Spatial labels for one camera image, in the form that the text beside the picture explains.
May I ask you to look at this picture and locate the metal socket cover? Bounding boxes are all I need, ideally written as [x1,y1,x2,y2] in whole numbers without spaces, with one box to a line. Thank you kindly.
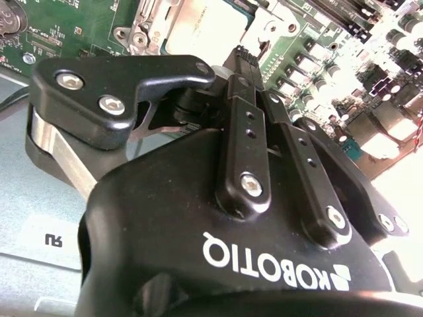
[150,0,262,55]

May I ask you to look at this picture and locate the silver CPU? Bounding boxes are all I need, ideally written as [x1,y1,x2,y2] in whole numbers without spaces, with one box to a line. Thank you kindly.
[165,6,257,55]

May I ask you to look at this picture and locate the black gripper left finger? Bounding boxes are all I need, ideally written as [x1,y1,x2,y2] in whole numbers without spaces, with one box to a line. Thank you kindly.
[26,46,272,219]

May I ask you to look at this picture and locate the metal locking lever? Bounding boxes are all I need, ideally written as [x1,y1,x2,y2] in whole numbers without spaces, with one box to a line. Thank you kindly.
[256,31,270,59]

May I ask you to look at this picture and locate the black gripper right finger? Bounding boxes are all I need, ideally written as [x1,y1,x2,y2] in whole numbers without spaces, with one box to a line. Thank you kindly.
[250,48,410,249]

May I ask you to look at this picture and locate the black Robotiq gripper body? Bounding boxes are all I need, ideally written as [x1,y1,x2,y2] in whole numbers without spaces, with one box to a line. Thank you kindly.
[74,127,423,317]

